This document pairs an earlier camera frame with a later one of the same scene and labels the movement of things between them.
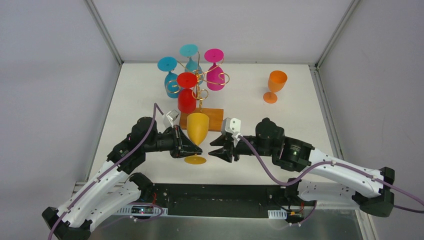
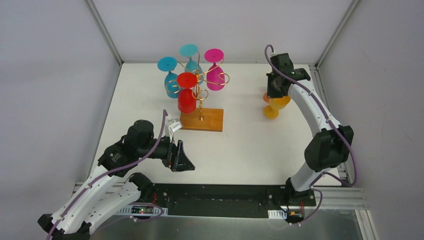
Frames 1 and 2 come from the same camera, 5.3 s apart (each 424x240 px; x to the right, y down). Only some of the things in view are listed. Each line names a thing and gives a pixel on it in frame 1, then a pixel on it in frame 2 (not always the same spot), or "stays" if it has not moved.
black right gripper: [230, 148] → [276, 88]
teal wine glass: [192, 66] stays
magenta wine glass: [215, 78] stays
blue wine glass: [169, 64] stays
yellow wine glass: [198, 124] → [271, 111]
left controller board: [142, 209] stays
